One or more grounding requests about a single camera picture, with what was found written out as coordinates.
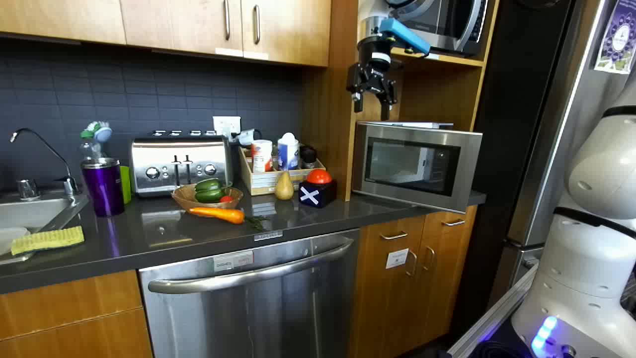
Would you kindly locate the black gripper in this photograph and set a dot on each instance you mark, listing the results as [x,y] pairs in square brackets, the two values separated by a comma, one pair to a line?
[373,65]

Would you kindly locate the orange toy carrot green leaves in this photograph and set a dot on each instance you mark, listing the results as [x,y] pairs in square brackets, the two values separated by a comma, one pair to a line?
[218,213]

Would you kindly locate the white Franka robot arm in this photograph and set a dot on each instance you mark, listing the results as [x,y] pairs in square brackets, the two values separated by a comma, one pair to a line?
[596,264]

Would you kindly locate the shallow wooden basket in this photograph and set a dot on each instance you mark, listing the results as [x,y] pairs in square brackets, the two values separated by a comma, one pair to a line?
[183,197]

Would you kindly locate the tall wooden shelf unit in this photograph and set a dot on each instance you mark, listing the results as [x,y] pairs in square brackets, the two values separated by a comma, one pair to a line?
[330,131]

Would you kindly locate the small silver countertop microwave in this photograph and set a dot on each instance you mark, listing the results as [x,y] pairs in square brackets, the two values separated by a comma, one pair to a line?
[417,165]

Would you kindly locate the dark round bottle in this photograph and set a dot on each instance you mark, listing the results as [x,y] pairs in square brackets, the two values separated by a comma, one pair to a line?
[308,153]

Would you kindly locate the large silver shelf microwave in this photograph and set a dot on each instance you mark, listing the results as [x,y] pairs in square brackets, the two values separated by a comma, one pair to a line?
[443,22]

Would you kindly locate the black box red button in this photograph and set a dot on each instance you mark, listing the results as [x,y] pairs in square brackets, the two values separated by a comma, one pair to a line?
[316,195]

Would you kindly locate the wooden upper cabinet door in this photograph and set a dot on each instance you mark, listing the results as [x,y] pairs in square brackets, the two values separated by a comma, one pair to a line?
[179,22]
[59,16]
[290,30]

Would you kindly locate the wooden cabinet door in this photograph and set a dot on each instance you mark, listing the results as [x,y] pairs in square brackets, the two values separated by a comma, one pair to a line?
[59,16]
[179,22]
[449,264]
[290,30]
[383,304]

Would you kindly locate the white bottle red label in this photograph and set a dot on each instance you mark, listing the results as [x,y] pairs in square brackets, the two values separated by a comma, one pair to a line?
[262,155]

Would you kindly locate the yellow toy pear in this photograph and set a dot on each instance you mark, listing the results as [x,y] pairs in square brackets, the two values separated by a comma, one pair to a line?
[284,189]

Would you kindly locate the light wooden crate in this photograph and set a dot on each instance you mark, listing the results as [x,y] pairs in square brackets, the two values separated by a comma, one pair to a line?
[264,181]

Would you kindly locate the white label on cabinet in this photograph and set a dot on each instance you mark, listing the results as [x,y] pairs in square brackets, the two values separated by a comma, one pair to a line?
[397,258]

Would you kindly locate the red toy strawberry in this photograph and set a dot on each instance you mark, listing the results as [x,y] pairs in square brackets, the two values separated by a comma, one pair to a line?
[226,199]

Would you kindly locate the wooden lower cabinet door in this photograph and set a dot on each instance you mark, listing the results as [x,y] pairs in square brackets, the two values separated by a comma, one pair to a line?
[383,304]
[449,264]

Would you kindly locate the green toy vegetable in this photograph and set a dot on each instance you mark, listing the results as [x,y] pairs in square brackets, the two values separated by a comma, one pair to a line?
[208,191]

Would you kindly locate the stainless steel refrigerator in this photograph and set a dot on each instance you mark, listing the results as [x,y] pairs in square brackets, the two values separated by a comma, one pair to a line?
[562,99]

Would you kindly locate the silver four-slot toaster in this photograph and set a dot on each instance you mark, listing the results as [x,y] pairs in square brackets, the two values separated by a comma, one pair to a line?
[171,165]

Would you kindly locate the stainless steel dishwasher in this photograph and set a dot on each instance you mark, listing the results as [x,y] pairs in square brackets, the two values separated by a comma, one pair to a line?
[250,304]

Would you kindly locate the grey robot mounting platform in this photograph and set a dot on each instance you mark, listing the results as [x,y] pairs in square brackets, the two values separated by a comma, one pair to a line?
[489,324]

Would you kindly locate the purple poster on refrigerator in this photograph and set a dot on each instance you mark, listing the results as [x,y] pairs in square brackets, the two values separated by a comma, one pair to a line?
[618,40]

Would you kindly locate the green plastic cup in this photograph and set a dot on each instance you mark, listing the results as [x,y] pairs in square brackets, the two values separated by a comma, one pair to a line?
[125,185]

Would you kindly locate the blue green dish brush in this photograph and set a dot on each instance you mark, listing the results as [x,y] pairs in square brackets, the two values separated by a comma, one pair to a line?
[95,135]

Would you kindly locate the purple metal tumbler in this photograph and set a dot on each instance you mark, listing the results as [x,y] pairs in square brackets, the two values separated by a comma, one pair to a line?
[101,189]

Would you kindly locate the chrome sink faucet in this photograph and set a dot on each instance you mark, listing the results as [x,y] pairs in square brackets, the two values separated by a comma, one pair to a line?
[69,189]

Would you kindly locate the yellow sponge cloth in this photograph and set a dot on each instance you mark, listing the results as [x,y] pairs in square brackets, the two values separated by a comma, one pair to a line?
[45,240]

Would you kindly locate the stainless steel sink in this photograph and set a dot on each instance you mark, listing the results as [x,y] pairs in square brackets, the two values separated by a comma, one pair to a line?
[26,211]

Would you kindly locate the wide wooden lower cabinet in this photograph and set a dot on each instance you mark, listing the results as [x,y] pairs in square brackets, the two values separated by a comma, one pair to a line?
[71,318]

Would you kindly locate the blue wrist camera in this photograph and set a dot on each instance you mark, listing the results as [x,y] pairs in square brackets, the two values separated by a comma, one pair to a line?
[403,32]

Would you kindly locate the white wall outlet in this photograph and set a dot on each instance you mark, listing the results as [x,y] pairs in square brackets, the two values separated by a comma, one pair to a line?
[226,125]

